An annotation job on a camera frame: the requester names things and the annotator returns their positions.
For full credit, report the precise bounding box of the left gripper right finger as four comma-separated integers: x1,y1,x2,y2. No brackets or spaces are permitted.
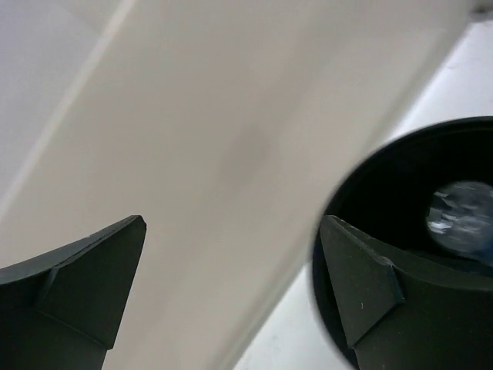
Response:
320,216,492,369

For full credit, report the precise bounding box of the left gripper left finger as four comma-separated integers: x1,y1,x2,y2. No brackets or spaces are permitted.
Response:
1,215,146,369

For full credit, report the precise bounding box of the blue label clear bottle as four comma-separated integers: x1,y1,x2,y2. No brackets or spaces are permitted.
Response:
425,181,492,266

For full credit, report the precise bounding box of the black plastic bin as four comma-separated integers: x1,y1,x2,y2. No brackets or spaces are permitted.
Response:
310,115,493,370

